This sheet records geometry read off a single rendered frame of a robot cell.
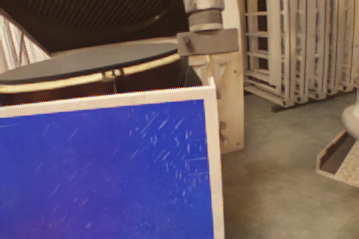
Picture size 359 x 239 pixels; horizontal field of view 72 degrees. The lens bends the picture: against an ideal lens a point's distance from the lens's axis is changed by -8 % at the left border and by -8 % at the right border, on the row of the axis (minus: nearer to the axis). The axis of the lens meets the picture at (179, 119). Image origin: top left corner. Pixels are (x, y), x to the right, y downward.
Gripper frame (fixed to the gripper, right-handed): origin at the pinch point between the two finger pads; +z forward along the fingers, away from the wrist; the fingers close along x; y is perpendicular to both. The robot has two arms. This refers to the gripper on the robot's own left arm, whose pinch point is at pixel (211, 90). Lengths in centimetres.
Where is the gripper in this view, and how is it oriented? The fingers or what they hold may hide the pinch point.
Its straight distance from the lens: 61.6
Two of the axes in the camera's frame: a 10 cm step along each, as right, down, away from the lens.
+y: -0.9, 2.0, -9.8
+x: 9.9, -0.8, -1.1
